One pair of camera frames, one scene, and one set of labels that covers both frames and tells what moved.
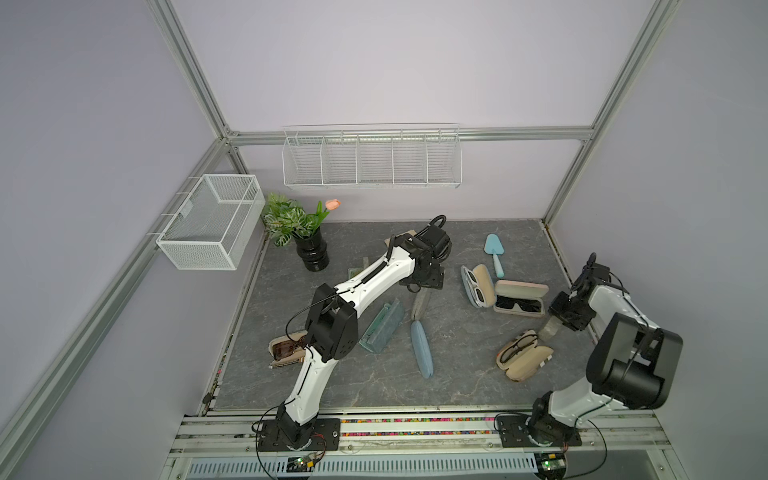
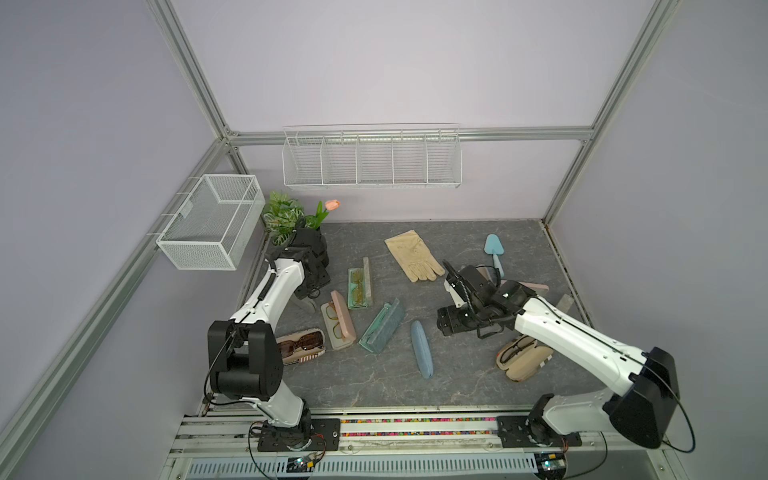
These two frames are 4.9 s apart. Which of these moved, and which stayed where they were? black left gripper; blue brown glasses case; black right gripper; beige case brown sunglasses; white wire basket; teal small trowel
Moved: black left gripper; black right gripper
Stayed: beige case brown sunglasses; blue brown glasses case; teal small trowel; white wire basket
